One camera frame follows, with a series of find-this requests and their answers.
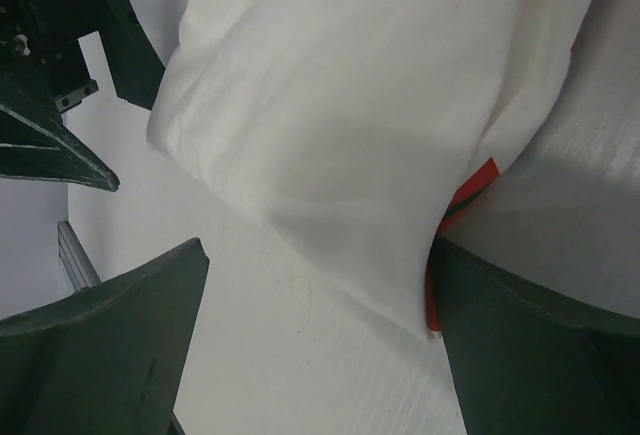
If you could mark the aluminium side rail left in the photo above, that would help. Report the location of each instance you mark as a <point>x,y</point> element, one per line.
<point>74,259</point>

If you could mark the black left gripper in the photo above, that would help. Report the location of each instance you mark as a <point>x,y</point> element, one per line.
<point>35,143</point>

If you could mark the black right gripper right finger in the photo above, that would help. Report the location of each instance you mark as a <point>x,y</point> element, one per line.
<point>528,360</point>

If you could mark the white t shirt red print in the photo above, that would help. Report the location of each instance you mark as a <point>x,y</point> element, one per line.
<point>347,126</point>

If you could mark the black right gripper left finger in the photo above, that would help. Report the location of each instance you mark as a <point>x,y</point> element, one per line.
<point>108,359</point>

